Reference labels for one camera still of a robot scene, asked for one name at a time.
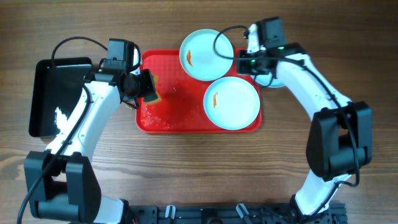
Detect orange green sponge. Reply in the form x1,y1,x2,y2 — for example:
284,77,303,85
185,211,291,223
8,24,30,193
143,75,162,105

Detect light blue plate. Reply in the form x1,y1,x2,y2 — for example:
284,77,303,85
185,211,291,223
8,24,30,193
256,75,285,88
179,29,233,82
203,77,261,131

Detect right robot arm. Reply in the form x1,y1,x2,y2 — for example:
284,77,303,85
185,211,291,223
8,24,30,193
236,43,372,222

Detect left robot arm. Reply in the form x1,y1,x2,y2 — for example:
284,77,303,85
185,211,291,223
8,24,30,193
17,69,155,223

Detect red plastic tray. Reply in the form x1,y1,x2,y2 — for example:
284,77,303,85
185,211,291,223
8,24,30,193
135,48,263,134

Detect black water basin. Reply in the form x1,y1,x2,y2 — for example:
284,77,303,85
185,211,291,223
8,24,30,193
29,57,92,138

